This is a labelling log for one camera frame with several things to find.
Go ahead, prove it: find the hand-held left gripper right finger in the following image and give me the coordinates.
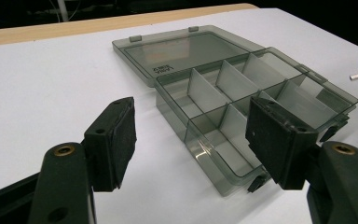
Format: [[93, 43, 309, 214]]
[[244, 96, 358, 224]]

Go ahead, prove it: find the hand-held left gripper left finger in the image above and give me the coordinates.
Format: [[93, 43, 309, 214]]
[[27, 96, 138, 224]]

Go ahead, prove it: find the grey transparent compartment box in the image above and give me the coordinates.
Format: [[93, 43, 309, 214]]
[[111, 24, 358, 198]]

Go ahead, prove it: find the white table sheet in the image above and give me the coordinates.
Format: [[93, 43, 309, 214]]
[[0, 7, 358, 224]]

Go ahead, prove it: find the light wooden table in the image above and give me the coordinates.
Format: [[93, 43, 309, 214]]
[[0, 3, 259, 49]]

